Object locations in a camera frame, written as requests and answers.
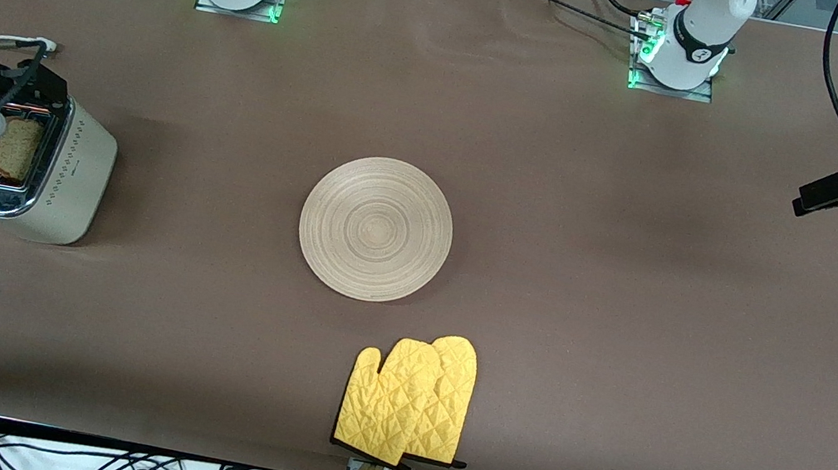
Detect yellow quilted oven mitt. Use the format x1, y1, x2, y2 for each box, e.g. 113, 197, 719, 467
404, 331, 488, 470
329, 330, 446, 470

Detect black cables on tabletop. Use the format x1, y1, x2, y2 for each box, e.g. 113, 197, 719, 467
516, 0, 659, 46

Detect cream and chrome toaster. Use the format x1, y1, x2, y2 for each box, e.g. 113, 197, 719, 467
0, 78, 128, 254

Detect round pale wooden plate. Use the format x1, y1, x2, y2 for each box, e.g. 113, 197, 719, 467
288, 145, 464, 313

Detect slice of brown bread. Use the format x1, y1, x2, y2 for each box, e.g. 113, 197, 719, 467
0, 114, 47, 186

